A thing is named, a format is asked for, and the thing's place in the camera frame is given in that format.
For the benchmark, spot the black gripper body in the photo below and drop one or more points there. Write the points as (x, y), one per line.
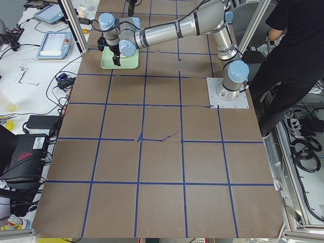
(130, 10)
(115, 51)

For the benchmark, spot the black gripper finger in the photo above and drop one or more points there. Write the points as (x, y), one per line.
(116, 60)

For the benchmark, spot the light green tray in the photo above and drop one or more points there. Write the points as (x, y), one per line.
(131, 63)

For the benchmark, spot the gold metal cylinder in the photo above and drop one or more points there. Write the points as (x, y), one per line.
(85, 31)

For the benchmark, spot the black power adapter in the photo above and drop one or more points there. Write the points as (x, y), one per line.
(85, 21)

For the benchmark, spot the teach pendant near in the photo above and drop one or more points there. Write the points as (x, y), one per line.
(55, 45)

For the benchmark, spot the teach pendant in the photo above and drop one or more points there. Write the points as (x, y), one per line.
(51, 14)
(55, 45)

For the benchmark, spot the teach pendant far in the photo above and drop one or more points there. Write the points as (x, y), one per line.
(51, 14)

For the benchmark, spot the black power brick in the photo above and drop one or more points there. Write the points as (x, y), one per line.
(42, 122)

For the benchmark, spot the grey office chair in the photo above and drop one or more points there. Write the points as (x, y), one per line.
(242, 15)

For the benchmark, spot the black computer box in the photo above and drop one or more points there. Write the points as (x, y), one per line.
(23, 156)

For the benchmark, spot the person in black clothes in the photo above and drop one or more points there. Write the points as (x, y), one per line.
(295, 64)

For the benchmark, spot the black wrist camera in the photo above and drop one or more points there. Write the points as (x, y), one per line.
(101, 43)

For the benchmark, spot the aluminium frame post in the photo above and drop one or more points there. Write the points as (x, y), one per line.
(74, 25)

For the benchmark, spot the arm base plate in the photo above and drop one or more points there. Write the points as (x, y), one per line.
(219, 97)

